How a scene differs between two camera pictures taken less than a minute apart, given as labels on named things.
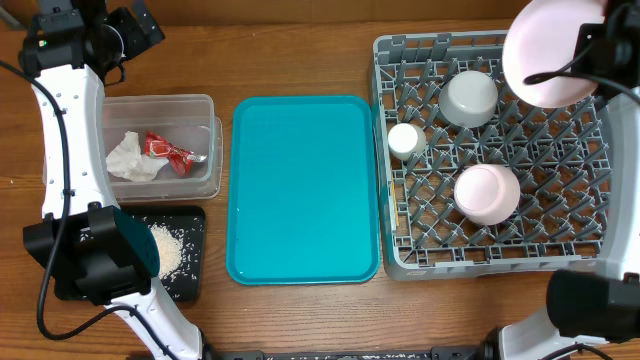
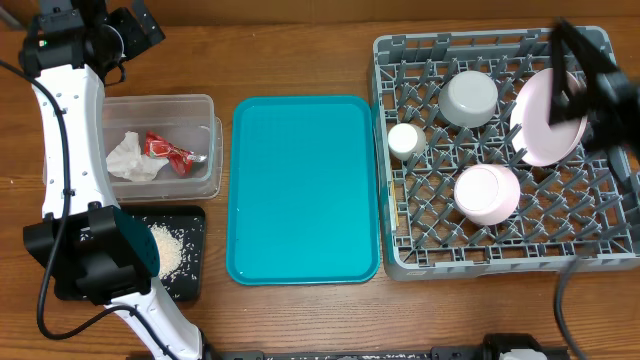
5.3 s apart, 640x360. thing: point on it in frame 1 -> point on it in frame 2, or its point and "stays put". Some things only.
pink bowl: (487, 193) stays put
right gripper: (583, 66) -> (621, 91)
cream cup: (406, 141) stays put
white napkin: (127, 161) stays put
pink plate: (544, 38) -> (538, 142)
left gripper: (137, 39) stays put
